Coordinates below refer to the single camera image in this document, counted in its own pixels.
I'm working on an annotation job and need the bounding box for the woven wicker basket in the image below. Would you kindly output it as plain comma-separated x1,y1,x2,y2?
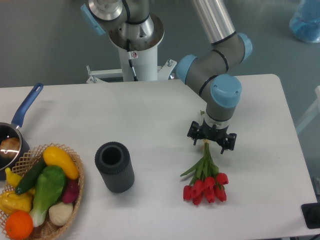
0,143,84,240

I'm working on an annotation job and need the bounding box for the blue handled saucepan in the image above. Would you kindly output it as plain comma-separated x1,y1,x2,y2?
0,83,44,181

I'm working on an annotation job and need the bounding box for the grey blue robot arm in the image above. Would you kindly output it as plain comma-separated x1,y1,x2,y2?
80,0,253,151

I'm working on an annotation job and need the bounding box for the bread roll in pan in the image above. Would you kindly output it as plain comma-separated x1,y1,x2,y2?
0,137,20,160

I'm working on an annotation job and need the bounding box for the black device at edge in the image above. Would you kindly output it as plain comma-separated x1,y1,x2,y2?
301,202,320,229

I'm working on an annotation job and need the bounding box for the yellow banana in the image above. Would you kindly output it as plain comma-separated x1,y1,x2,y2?
5,167,35,197

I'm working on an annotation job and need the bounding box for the white frame at right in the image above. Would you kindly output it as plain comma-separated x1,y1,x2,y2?
295,85,320,135

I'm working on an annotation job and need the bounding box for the green bok choy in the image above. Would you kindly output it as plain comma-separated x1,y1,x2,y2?
29,165,66,228

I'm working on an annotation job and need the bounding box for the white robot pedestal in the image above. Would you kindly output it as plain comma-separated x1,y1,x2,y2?
86,13,177,83

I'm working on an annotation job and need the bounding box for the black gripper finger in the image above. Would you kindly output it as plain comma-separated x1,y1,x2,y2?
219,133,237,154
187,121,204,146

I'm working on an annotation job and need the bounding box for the red tulip bouquet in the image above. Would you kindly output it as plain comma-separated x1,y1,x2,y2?
180,138,229,206

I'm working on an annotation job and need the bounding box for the black cable on pedestal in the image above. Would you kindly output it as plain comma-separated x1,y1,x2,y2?
125,38,139,82

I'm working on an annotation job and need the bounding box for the green cucumber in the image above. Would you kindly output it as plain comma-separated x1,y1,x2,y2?
15,157,47,195

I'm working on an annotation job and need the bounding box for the blue plastic bag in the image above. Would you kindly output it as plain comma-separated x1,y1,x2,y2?
289,0,320,43

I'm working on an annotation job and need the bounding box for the purple red radish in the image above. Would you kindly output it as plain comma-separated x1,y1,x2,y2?
61,180,80,204

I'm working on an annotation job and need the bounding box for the dark grey ribbed vase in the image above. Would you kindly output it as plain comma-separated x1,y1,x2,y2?
94,141,135,193

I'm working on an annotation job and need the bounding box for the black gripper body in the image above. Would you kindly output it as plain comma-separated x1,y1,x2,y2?
199,121,228,146

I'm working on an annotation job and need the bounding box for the yellow pumpkin gourd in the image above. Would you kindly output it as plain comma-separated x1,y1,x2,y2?
0,190,33,215

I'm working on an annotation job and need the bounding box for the orange fruit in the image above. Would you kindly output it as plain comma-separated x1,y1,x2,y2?
5,210,34,240

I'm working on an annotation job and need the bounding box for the white garlic bulb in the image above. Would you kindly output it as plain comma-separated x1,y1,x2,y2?
48,202,73,226

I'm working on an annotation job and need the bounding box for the yellow squash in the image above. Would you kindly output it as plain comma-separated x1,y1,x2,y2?
43,146,80,180

